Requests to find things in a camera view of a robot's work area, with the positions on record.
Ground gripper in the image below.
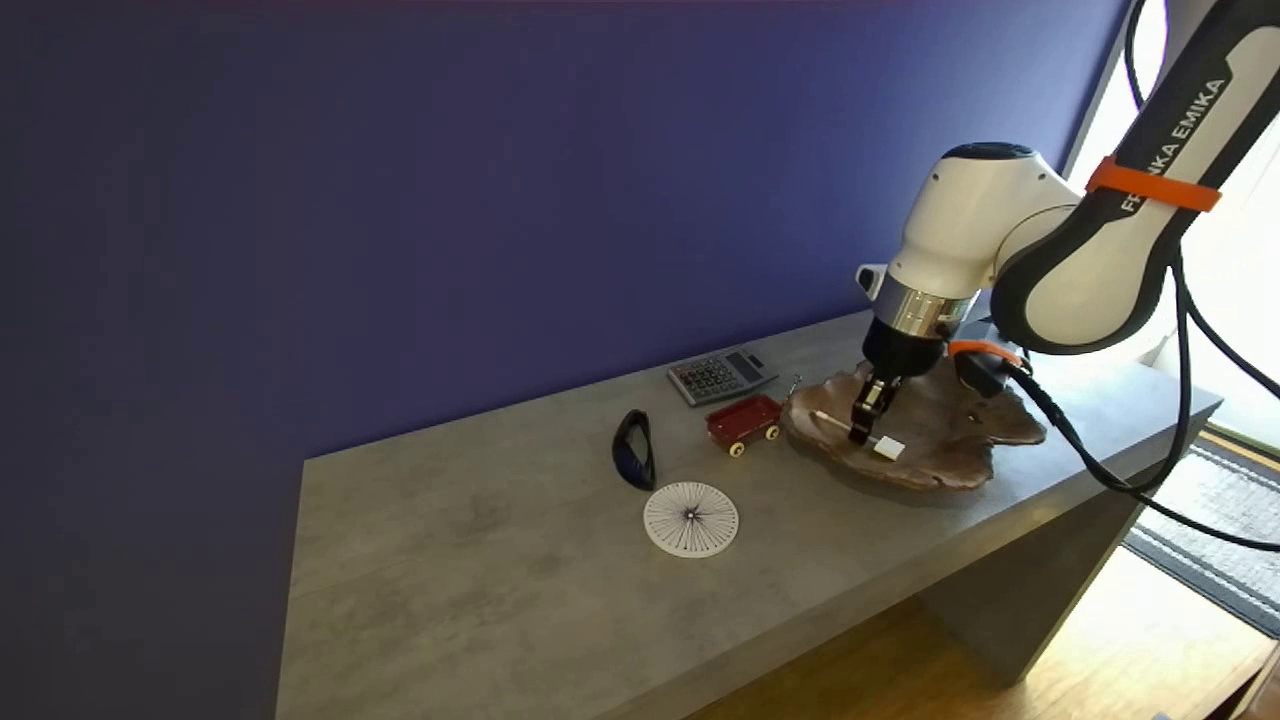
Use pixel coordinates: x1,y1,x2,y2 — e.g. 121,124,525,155
849,319,948,445

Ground white cable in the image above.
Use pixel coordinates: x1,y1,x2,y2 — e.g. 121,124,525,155
812,408,907,462

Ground wooden plate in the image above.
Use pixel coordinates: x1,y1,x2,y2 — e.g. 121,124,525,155
780,355,1049,492

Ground red toy wagon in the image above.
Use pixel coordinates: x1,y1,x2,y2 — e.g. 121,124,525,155
705,375,803,459

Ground grey calculator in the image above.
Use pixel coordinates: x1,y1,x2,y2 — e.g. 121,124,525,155
667,348,780,408

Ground white round patterned disc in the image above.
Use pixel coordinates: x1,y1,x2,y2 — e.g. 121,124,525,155
643,481,741,559

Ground black sunglasses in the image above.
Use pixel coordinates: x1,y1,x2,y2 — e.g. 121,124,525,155
612,408,658,492

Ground grey floor mat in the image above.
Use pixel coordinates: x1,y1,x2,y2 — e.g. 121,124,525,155
1120,434,1280,641

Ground window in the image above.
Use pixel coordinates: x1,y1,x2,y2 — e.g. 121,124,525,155
1060,0,1280,453

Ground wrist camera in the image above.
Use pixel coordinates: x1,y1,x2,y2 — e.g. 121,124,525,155
950,344,1031,402

